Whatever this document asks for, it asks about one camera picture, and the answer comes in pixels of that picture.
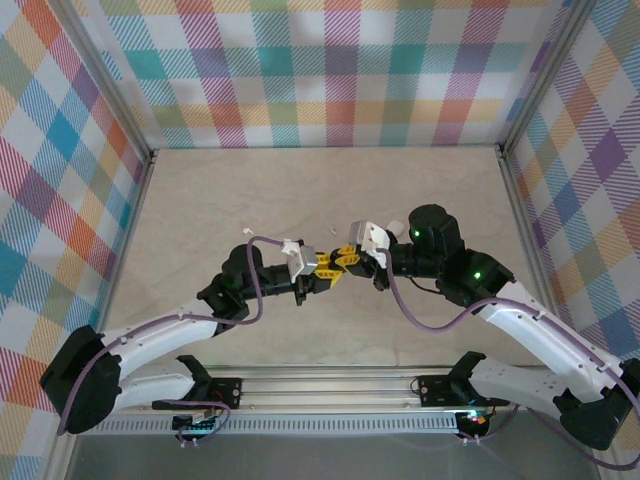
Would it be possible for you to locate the green circuit board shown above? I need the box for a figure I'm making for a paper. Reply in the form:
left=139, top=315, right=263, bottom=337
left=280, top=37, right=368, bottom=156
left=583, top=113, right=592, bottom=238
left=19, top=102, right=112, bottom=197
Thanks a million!
left=172, top=409, right=221, bottom=435

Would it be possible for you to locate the circuit board with lit leds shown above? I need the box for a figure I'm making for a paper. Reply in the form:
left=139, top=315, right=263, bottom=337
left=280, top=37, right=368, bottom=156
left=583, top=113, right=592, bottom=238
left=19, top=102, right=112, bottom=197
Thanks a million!
left=457, top=409, right=494, bottom=432

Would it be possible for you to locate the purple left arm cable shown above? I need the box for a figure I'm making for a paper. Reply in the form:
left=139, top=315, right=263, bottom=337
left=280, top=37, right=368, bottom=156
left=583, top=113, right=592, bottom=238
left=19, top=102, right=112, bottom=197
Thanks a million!
left=57, top=235, right=289, bottom=446

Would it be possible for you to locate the aluminium frame side rail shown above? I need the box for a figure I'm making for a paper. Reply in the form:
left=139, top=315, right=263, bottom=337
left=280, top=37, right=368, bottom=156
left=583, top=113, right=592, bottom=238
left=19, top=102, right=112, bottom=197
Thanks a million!
left=84, top=149, right=159, bottom=374
left=497, top=144, right=609, bottom=371

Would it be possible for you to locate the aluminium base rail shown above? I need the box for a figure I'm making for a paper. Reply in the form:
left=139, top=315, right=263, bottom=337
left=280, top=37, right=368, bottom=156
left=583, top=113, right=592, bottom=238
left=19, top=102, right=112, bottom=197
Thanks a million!
left=112, top=363, right=566, bottom=414

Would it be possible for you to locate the grey slotted cable duct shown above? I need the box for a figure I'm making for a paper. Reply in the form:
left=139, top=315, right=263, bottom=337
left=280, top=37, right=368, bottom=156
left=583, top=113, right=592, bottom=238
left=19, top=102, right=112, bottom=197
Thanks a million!
left=94, top=412, right=461, bottom=435

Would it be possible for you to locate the aluminium frame post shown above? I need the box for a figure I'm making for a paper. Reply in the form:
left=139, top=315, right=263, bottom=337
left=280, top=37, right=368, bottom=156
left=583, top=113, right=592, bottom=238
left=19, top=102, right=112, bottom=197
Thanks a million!
left=47, top=0, right=157, bottom=166
left=499, top=0, right=601, bottom=159

